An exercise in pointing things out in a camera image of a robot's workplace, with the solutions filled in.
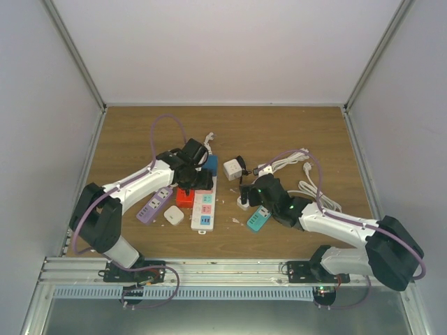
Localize blue cube socket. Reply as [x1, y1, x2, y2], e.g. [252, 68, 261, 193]
[202, 155, 218, 177]

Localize white cube socket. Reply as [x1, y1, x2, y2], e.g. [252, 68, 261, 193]
[223, 158, 243, 181]

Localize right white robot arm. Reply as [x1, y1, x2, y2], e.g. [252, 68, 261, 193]
[239, 174, 427, 291]

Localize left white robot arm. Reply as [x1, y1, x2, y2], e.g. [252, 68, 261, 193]
[69, 138, 214, 282]

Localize white power strip green ports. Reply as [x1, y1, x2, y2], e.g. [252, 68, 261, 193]
[237, 197, 250, 211]

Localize teal power strip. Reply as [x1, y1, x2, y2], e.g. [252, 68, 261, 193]
[247, 206, 271, 232]

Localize red cube socket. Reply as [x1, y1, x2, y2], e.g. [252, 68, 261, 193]
[175, 188, 195, 209]

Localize long white power strip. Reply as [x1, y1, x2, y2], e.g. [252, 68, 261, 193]
[191, 163, 217, 235]

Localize small white flat adapter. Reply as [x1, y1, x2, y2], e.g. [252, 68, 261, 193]
[163, 205, 184, 226]

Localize purple power strip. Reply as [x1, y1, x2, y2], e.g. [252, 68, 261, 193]
[136, 187, 173, 225]

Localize black charger with cable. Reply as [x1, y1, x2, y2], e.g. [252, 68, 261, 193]
[236, 155, 252, 184]

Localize white coiled cord right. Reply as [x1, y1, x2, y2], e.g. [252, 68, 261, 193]
[288, 162, 343, 212]

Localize white bundled cord back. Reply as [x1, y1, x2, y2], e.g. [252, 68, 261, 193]
[258, 148, 312, 172]

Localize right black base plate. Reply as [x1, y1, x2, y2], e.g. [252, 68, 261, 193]
[286, 260, 350, 284]

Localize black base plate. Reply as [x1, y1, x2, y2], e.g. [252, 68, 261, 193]
[286, 260, 350, 284]
[98, 260, 166, 285]

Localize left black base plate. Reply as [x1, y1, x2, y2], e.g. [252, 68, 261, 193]
[98, 260, 166, 285]

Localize grey slotted cable duct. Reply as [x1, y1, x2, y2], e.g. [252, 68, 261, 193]
[53, 285, 314, 302]

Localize aluminium front rail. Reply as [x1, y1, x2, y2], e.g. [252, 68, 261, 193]
[38, 256, 416, 285]

